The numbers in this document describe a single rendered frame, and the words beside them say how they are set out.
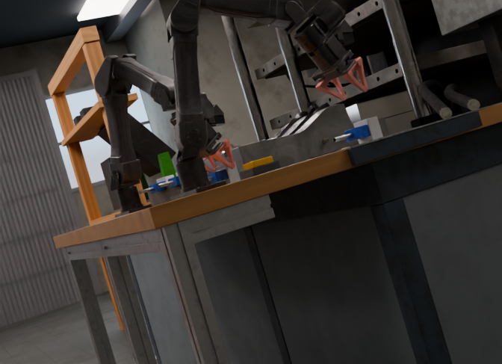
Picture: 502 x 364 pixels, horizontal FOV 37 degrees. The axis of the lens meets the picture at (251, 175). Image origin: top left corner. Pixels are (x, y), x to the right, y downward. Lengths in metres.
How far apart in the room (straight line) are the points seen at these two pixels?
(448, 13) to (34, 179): 7.03
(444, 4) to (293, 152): 0.78
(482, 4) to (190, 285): 1.46
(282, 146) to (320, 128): 0.14
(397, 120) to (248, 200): 1.69
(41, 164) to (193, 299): 7.77
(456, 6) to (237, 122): 5.75
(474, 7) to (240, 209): 1.32
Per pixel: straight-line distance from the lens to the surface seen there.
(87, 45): 4.39
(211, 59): 8.16
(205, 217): 1.36
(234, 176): 2.02
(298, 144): 2.12
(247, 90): 3.54
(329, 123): 2.19
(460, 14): 2.53
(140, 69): 2.07
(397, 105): 3.03
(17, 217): 8.97
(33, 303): 8.98
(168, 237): 1.33
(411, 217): 1.55
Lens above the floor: 0.79
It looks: level
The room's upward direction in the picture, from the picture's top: 17 degrees counter-clockwise
